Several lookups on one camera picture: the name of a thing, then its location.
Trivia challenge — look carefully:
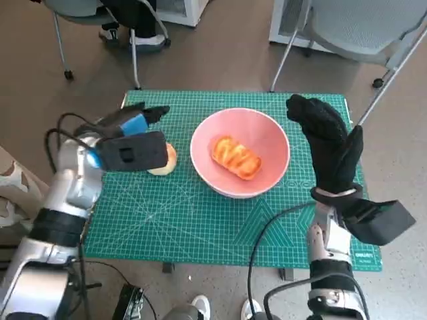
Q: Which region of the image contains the thin black floor cable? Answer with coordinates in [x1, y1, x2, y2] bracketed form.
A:
[79, 259, 157, 320]

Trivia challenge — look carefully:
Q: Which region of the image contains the grey mesh chair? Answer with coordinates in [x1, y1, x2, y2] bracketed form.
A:
[269, 0, 427, 126]

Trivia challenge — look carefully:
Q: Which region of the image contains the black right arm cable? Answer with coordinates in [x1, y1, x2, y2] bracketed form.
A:
[248, 203, 316, 320]

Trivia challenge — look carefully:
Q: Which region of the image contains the white robot foot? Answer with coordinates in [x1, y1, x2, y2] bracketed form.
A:
[190, 295, 211, 320]
[240, 299, 262, 320]

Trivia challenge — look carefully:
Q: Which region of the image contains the black floor device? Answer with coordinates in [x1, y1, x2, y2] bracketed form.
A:
[111, 283, 144, 320]

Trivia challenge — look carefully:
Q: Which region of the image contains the small white cabinet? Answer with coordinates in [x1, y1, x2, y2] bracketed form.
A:
[156, 0, 201, 29]

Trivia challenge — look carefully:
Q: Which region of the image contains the white cabinet with mesh panel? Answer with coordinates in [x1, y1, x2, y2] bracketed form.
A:
[268, 0, 313, 51]

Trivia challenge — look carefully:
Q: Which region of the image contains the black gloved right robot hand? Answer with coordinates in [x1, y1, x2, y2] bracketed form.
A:
[286, 94, 364, 196]

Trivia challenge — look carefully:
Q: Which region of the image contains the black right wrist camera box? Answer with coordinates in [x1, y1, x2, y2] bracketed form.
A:
[343, 199, 417, 246]

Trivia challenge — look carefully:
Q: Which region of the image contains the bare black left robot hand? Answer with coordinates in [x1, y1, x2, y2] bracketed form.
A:
[96, 102, 171, 137]

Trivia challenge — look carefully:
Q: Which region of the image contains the white robot right foot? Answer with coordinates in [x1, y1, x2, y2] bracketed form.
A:
[240, 299, 262, 320]

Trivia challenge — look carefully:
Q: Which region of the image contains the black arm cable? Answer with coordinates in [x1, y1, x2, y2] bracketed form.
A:
[248, 203, 316, 320]
[45, 113, 101, 174]

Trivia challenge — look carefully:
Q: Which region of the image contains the grey robot left leg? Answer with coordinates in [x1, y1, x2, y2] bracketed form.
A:
[163, 305, 201, 320]

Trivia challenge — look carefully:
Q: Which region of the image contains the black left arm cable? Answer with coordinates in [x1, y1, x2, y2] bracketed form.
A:
[45, 113, 101, 174]

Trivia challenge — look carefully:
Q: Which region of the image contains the grey chair with seated person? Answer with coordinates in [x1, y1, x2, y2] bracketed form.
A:
[43, 0, 173, 91]

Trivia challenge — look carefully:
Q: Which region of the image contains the long striped toy bread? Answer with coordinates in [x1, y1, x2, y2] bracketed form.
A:
[209, 135, 262, 181]

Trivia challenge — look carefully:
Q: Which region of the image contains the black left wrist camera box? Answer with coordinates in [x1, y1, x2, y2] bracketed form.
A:
[98, 131, 169, 173]

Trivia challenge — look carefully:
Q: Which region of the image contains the pink bowl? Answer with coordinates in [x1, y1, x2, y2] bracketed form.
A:
[189, 107, 290, 200]

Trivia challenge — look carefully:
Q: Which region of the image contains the white robot left foot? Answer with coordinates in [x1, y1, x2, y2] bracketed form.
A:
[190, 295, 211, 320]

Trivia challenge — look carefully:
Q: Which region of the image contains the round toy bread bun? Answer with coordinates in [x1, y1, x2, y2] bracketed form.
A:
[146, 143, 177, 176]

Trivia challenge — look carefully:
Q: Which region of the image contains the person in beige trousers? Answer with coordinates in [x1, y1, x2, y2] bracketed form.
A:
[0, 146, 51, 231]

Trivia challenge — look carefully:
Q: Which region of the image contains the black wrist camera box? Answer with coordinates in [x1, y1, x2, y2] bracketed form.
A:
[343, 199, 417, 246]
[98, 131, 169, 173]

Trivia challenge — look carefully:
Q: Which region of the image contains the seated person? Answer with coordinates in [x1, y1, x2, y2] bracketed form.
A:
[98, 0, 167, 51]

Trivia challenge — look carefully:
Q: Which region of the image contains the green cutting mat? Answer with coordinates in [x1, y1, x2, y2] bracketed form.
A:
[82, 91, 383, 273]

